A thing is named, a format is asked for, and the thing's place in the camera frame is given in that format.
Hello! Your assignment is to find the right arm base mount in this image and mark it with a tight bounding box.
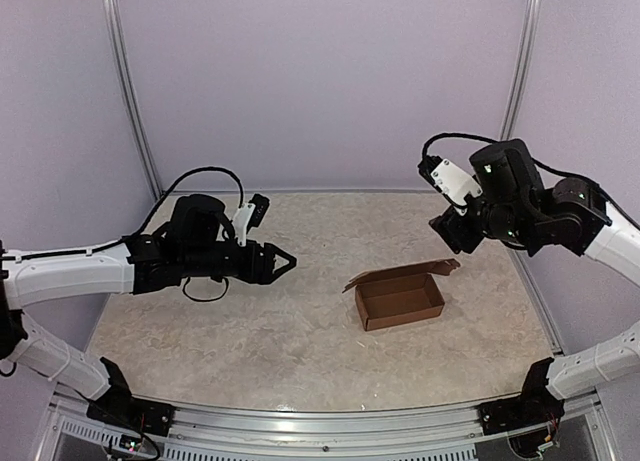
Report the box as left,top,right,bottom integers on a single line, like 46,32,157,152
477,357,565,435

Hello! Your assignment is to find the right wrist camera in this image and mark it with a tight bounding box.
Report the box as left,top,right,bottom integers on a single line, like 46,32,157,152
418,155,483,210

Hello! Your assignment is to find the right aluminium corner post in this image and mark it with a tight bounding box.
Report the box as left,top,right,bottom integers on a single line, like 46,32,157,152
498,0,542,141

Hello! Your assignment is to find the left aluminium corner post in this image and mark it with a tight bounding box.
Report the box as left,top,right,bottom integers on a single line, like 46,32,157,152
102,0,162,200

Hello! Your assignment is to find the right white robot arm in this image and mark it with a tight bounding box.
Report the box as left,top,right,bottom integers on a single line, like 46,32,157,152
418,134,639,425

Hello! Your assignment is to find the brown cardboard box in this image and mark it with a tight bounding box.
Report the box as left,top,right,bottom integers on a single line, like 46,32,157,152
343,258,461,332

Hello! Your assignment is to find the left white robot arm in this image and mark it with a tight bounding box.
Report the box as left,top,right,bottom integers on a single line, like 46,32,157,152
1,194,297,426

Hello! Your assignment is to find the small circuit board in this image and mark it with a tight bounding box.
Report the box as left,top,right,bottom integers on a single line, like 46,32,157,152
103,434,143,455

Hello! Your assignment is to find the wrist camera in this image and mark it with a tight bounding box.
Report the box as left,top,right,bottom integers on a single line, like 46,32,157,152
418,155,483,210
232,193,270,247

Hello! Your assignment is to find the aluminium corner post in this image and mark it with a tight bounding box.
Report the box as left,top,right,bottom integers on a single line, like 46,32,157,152
498,0,542,141
102,0,162,200

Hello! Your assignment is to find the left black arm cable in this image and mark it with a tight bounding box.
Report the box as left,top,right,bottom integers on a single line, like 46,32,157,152
0,166,246,377

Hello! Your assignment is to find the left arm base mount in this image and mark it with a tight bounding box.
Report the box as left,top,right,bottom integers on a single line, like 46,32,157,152
86,357,176,437

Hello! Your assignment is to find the front aluminium frame rail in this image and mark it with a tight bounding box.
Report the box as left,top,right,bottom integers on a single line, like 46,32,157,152
35,388,618,460

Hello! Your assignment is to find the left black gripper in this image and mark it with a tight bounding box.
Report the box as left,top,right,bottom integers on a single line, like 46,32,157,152
182,239,297,285

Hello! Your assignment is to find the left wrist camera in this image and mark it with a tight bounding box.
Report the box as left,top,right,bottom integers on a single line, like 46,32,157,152
232,193,270,247

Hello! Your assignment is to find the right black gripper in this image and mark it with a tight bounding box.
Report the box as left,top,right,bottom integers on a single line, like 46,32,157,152
428,194,537,253

